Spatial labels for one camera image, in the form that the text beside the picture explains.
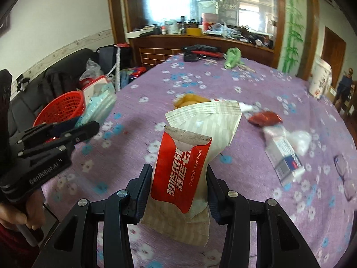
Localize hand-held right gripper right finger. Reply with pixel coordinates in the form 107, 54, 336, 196
206, 165, 321, 268

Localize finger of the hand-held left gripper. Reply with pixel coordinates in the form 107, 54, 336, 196
11, 121, 100, 147
17, 134, 84, 158

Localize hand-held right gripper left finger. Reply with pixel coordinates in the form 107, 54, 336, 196
36, 163, 153, 268

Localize red plastic mesh basket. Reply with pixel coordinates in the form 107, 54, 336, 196
33, 91, 86, 143

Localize red wet wipe packet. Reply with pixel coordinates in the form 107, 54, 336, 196
151, 126, 213, 214

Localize beige striped paper bag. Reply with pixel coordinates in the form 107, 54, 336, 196
139, 100, 243, 247

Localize white medicine box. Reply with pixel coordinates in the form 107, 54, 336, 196
264, 135, 305, 183

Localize dark red foil wrapper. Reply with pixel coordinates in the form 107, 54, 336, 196
248, 111, 283, 127

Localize yellow square lid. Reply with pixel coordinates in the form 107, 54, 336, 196
173, 93, 210, 110

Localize clear white plastic bag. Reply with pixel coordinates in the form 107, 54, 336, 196
262, 126, 312, 157

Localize person's left hand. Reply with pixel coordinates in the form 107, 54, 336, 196
0, 197, 46, 236

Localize light blue packets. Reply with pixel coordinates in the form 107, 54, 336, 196
75, 84, 118, 130

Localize white box red rim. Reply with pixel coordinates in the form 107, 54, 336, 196
81, 77, 109, 97

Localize black backpack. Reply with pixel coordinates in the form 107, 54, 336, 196
42, 68, 81, 109

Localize purple floral tablecloth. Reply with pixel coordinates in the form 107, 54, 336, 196
42, 53, 357, 268

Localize black sofa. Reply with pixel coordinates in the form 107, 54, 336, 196
7, 47, 97, 134

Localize clear bag with contents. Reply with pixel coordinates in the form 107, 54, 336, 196
79, 59, 104, 82

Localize black bag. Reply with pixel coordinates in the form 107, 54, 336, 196
98, 45, 131, 90

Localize blue red printed bag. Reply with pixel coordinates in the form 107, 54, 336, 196
120, 66, 147, 90

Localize wooden partition counter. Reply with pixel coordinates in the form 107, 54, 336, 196
107, 0, 282, 70

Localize white flat box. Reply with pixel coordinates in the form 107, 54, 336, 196
125, 29, 154, 38

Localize eyeglasses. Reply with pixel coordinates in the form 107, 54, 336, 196
334, 154, 357, 201

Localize metal pot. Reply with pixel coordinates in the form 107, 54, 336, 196
164, 21, 179, 35

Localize green cloth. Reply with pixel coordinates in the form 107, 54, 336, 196
224, 47, 242, 69

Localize black red tool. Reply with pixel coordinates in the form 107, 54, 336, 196
183, 44, 225, 59

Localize white printed paper cup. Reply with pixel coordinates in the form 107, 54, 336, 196
308, 56, 333, 100

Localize red white carton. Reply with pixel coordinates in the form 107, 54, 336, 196
201, 13, 221, 32

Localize brown wooden door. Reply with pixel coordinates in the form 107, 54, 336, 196
321, 26, 346, 73

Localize white braided strap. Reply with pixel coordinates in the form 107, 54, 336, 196
110, 47, 122, 90

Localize bamboo wall decoration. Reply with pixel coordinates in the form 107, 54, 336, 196
280, 0, 306, 73

